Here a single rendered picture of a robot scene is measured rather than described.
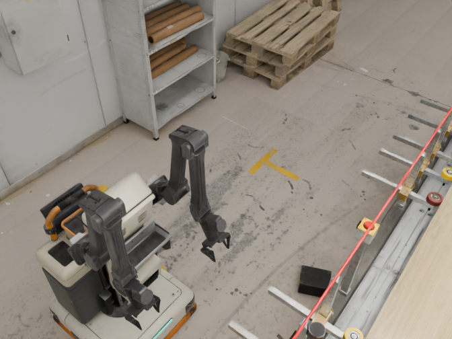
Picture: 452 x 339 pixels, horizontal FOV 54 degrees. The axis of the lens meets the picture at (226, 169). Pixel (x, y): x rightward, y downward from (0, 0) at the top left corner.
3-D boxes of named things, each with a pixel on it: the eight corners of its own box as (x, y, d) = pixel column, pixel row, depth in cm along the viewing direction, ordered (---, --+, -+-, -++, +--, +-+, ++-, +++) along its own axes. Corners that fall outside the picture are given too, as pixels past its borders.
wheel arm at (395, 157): (377, 155, 278) (379, 149, 275) (379, 152, 280) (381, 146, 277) (446, 185, 259) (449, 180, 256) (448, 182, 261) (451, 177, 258)
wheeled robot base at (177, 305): (52, 321, 277) (42, 300, 260) (128, 255, 314) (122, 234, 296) (126, 391, 248) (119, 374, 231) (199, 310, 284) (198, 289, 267)
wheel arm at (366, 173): (360, 176, 263) (362, 171, 260) (362, 173, 265) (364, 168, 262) (432, 210, 244) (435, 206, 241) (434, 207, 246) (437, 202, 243)
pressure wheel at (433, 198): (432, 204, 251) (440, 190, 243) (438, 215, 245) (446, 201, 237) (419, 204, 250) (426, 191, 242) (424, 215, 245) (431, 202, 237)
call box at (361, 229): (353, 238, 190) (357, 227, 184) (360, 228, 194) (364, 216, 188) (368, 246, 186) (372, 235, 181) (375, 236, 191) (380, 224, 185)
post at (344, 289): (337, 291, 220) (358, 237, 189) (342, 284, 223) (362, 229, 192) (346, 296, 219) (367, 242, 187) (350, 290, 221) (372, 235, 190)
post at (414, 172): (393, 211, 267) (418, 153, 234) (395, 208, 269) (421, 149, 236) (399, 214, 266) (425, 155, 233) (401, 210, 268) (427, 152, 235)
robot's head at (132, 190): (87, 204, 182) (97, 197, 170) (124, 176, 194) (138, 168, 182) (107, 231, 184) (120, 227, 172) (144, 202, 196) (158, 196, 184)
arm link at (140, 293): (128, 262, 170) (111, 278, 165) (146, 270, 162) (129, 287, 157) (140, 284, 175) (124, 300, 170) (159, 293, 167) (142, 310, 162)
